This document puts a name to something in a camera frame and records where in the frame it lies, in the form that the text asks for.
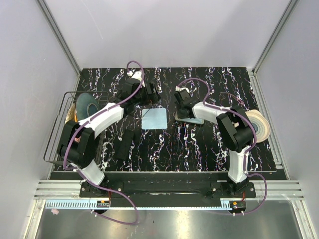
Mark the dark green glasses case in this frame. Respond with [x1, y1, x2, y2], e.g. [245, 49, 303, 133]
[175, 112, 204, 125]

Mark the light blue cloth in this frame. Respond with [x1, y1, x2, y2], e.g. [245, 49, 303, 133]
[142, 108, 167, 130]
[184, 118, 203, 124]

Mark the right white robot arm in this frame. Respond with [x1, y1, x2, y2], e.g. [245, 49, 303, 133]
[174, 89, 256, 198]

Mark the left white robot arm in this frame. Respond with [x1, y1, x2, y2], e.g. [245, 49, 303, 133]
[57, 77, 160, 197]

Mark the black glasses case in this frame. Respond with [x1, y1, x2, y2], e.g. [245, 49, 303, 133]
[115, 129, 135, 161]

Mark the blue ceramic plate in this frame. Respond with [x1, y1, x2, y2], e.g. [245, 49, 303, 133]
[75, 93, 100, 121]

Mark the woven beige plate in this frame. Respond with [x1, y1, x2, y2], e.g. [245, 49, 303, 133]
[65, 103, 75, 123]

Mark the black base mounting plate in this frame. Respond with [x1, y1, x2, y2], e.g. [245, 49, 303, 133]
[78, 171, 257, 202]

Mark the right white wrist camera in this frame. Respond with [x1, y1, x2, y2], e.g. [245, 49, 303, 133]
[175, 86, 190, 94]

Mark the black wire dish rack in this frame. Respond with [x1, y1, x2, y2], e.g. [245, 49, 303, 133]
[43, 91, 109, 171]

